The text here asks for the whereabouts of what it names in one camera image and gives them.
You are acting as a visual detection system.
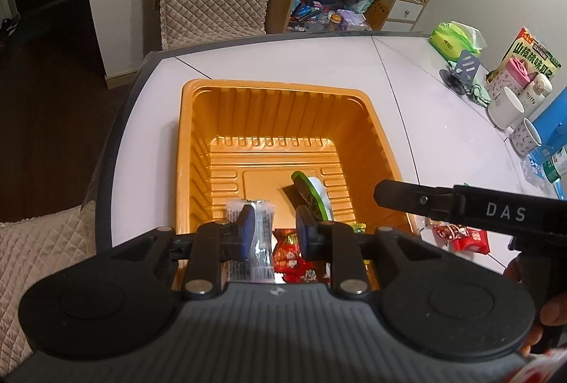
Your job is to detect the yellow green snack box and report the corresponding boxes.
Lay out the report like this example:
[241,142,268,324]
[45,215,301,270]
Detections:
[496,26,563,88]

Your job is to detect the pink lidded patterned cup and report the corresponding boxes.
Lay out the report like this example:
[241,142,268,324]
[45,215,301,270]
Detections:
[485,57,539,101]

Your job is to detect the person's right hand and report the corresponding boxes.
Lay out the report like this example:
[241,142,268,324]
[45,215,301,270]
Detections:
[503,257,567,360]

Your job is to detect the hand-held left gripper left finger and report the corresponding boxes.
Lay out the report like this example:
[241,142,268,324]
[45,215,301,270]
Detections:
[111,204,257,300]

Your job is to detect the grey phone stand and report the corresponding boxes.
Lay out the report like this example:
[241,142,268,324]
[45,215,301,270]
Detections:
[440,50,482,94]

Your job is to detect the dark red snack packet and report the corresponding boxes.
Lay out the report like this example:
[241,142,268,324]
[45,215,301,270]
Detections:
[432,223,460,240]

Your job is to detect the green tissue pack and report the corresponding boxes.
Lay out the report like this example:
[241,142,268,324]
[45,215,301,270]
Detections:
[429,21,487,58]

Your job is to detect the white mug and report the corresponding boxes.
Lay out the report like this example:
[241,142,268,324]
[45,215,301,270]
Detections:
[487,87,528,131]

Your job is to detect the green white cloth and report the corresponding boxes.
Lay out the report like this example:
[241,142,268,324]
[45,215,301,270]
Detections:
[468,82,493,106]

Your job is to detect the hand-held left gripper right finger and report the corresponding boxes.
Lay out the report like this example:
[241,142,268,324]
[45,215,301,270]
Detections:
[295,205,444,300]

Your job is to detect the red white-print snack packet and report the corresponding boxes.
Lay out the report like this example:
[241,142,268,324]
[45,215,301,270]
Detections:
[449,227,490,255]

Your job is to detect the red candy packet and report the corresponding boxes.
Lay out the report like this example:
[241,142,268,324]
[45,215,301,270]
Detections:
[283,263,331,285]
[272,230,307,273]

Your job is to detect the blue box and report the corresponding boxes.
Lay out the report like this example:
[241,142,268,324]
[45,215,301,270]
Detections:
[529,86,567,171]

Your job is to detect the clear striped candy packet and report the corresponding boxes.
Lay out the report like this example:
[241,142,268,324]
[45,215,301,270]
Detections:
[226,197,276,281]

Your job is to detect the green label water bottle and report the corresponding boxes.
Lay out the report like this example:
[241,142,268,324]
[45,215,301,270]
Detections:
[523,146,567,189]

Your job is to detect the patterned mug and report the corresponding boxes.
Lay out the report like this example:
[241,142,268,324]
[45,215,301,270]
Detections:
[509,117,544,156]

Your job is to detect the white bottle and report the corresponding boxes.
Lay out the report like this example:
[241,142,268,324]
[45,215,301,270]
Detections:
[518,73,554,107]

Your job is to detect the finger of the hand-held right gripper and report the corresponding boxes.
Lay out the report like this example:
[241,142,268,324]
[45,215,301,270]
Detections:
[373,179,462,229]

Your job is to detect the orange plastic tray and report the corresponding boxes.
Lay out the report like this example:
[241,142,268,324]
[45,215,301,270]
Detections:
[170,78,422,292]

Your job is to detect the quilted beige chair seat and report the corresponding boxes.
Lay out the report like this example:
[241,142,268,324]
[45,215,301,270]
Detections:
[0,201,112,360]

